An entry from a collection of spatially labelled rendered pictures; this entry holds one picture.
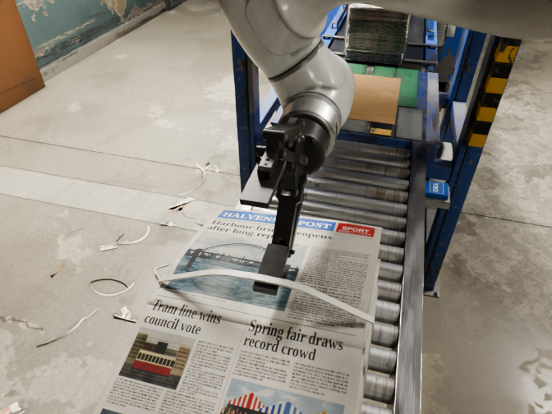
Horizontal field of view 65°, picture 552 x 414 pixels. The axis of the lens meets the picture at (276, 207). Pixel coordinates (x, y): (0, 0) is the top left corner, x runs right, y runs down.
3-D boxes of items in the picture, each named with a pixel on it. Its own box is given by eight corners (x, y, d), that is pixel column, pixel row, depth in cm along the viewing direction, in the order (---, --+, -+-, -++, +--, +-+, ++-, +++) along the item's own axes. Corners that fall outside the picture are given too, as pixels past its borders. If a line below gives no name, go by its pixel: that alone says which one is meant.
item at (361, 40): (402, 65, 215) (412, 10, 199) (342, 59, 221) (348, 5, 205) (405, 41, 243) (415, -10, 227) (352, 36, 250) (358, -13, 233)
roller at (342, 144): (411, 167, 154) (414, 154, 151) (285, 148, 164) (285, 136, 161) (411, 159, 158) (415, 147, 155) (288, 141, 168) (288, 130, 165)
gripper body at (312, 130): (330, 116, 58) (315, 157, 52) (328, 166, 64) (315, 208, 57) (277, 111, 60) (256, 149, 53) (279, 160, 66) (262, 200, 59)
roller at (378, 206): (407, 224, 130) (411, 212, 127) (259, 199, 140) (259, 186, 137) (408, 214, 134) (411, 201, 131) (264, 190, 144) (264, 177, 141)
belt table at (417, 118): (434, 166, 163) (440, 143, 157) (270, 142, 177) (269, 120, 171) (434, 90, 215) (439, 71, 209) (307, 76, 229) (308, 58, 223)
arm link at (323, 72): (301, 156, 71) (255, 91, 65) (320, 108, 82) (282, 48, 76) (360, 131, 65) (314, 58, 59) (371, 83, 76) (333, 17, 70)
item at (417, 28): (433, 89, 216) (438, 70, 210) (308, 75, 230) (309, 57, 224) (433, 8, 331) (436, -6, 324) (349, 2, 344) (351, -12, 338)
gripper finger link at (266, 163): (283, 151, 48) (282, 128, 46) (270, 179, 44) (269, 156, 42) (270, 149, 48) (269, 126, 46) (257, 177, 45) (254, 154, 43)
